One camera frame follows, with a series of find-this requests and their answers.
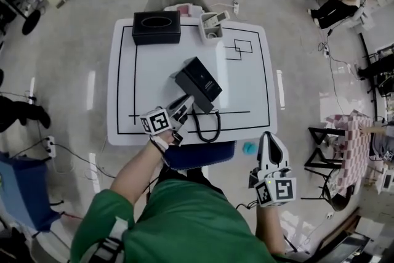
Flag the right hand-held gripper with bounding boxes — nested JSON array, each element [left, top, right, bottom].
[[248, 131, 297, 208]]

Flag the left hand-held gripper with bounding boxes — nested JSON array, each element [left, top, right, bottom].
[[140, 95, 195, 147]]

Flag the person's left forearm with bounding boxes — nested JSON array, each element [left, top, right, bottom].
[[110, 129, 175, 204]]

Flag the person's right forearm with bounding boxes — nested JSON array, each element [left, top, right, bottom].
[[255, 204, 287, 256]]

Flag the black rectangular box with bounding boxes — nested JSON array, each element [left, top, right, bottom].
[[181, 56, 223, 102]]

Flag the teal soft toy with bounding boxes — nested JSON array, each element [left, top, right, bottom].
[[242, 140, 258, 155]]

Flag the dark blue chair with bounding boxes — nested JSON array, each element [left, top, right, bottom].
[[162, 140, 238, 171]]

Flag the person's black trousers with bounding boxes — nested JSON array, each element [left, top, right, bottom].
[[155, 164, 227, 195]]

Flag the dark round stool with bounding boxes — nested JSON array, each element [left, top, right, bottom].
[[321, 168, 355, 212]]

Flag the pink checkered cloth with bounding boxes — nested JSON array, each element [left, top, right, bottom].
[[325, 113, 375, 195]]

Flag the black tissue box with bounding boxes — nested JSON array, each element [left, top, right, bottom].
[[132, 10, 182, 46]]

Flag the white desk organizer container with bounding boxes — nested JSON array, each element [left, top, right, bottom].
[[199, 12, 224, 41]]

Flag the white remote control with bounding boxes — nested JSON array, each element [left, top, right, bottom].
[[204, 10, 231, 28]]

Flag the pink box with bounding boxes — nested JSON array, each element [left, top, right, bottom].
[[177, 2, 194, 15]]

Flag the person's green shirt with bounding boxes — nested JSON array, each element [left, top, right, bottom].
[[70, 178, 278, 263]]

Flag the black flat panel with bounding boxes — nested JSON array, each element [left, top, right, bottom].
[[316, 215, 394, 263]]

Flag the black standing fan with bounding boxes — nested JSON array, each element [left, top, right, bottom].
[[21, 0, 47, 36]]

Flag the blue cloth covered table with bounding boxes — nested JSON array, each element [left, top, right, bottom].
[[0, 150, 61, 232]]

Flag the white wrist strap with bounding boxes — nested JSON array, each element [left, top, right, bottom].
[[150, 135, 169, 152]]

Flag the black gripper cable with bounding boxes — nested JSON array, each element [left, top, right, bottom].
[[235, 200, 259, 210]]

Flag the black frame chair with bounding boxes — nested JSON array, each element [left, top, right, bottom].
[[304, 127, 347, 178]]

